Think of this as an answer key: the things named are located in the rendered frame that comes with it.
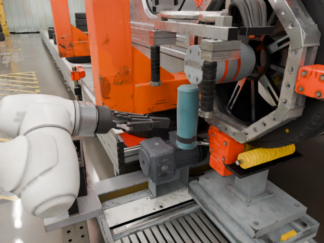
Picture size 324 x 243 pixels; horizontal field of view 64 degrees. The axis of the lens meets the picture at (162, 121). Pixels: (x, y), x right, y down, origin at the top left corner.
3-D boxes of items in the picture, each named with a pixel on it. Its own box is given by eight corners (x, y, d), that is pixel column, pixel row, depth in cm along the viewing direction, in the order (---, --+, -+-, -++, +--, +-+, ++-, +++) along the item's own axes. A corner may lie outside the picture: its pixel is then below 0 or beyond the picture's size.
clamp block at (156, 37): (176, 44, 95) (177, 29, 92) (154, 45, 91) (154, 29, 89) (170, 42, 99) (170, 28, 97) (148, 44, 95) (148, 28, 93)
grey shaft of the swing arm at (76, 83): (85, 119, 245) (78, 67, 225) (79, 120, 243) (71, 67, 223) (83, 116, 253) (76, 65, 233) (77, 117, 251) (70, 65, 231)
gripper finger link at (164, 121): (149, 117, 76) (151, 118, 75) (169, 118, 80) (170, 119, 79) (147, 127, 77) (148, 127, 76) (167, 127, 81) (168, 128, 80)
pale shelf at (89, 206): (103, 214, 82) (102, 207, 81) (45, 233, 75) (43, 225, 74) (80, 152, 117) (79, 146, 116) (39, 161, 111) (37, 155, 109)
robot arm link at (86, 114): (69, 95, 66) (91, 97, 70) (64, 128, 69) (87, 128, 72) (77, 106, 59) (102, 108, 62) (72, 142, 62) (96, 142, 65)
